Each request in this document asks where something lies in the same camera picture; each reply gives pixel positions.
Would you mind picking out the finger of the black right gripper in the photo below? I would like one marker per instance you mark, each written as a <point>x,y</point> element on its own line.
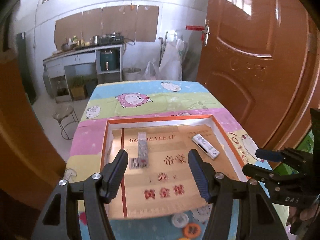
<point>257,172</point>
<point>268,155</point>

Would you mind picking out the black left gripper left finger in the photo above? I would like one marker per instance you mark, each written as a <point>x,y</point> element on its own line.
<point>112,175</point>

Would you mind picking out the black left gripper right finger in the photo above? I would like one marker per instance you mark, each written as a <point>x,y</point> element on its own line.
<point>203,174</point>

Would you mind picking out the orange cap with label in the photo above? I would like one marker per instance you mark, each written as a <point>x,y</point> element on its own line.
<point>192,231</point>

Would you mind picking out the right hand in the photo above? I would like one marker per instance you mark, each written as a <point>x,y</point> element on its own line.
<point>298,216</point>

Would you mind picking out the white black small box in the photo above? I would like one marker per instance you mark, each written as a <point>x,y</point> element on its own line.
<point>206,146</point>

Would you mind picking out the grey patterned tall box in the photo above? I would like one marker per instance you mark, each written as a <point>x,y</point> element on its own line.
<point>143,157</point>

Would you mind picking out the orange-rimmed cardboard tray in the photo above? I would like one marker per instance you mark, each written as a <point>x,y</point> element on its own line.
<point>166,186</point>

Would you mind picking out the white bottle cap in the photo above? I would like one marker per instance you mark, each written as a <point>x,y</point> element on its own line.
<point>180,220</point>

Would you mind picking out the colourful cartoon sheep tablecloth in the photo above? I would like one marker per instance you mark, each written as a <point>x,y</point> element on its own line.
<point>158,98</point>

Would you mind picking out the round metal stool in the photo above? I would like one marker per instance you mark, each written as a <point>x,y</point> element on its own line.
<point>65,116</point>

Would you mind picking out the cardboard box with greens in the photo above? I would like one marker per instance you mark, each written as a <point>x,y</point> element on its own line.
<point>77,88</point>

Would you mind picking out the brown wooden door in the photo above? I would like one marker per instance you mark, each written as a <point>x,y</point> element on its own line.
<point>262,63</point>

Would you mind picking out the white bucket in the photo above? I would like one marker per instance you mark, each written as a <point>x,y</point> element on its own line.
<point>132,74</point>

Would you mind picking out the white plastic sack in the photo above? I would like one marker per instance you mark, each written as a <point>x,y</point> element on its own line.
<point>170,67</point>

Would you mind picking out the dark green air fryer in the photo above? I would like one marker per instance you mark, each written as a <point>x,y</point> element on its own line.
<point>108,60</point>

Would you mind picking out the grey kitchen counter cabinet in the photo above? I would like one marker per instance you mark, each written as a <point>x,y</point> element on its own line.
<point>62,68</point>

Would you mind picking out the black gas stove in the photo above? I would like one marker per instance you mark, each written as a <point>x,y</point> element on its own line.
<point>110,39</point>

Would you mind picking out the metal wok pan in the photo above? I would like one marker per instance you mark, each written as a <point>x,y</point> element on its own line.
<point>68,46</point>

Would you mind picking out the silver door handle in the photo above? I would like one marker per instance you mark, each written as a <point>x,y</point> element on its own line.
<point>205,34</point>

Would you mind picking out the cardboard wall panel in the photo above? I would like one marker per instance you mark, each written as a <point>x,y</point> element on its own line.
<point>136,22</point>

